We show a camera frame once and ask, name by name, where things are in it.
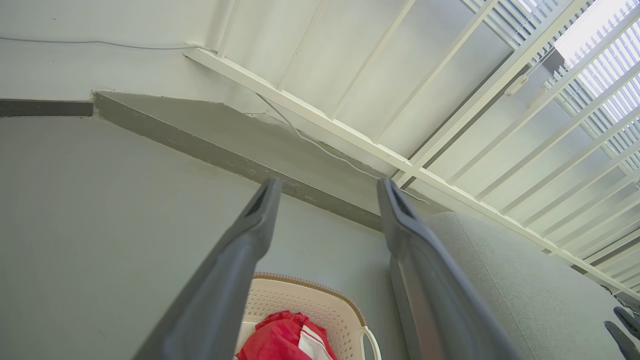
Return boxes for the black baseboard strip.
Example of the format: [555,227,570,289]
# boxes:
[0,99,95,118]

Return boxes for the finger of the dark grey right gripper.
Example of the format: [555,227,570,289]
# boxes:
[604,321,640,360]
[613,306,640,341]

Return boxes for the grey fabric sofa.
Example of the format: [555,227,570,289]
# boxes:
[390,211,640,360]

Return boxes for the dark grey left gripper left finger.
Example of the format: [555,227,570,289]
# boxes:
[132,178,282,360]

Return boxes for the white wooden railing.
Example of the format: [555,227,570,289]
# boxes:
[182,0,640,301]

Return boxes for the cream perforated plastic laundry basket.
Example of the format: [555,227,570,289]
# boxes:
[234,272,382,360]

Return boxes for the thin white cable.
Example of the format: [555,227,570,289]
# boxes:
[0,36,431,204]

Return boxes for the red and white garment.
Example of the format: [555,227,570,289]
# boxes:
[236,310,338,360]

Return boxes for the white blind cord handle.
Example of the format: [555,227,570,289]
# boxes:
[504,73,531,97]

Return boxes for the white window blinds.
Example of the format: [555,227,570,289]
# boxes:
[462,0,640,176]

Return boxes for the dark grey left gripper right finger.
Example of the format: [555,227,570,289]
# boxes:
[377,177,521,360]

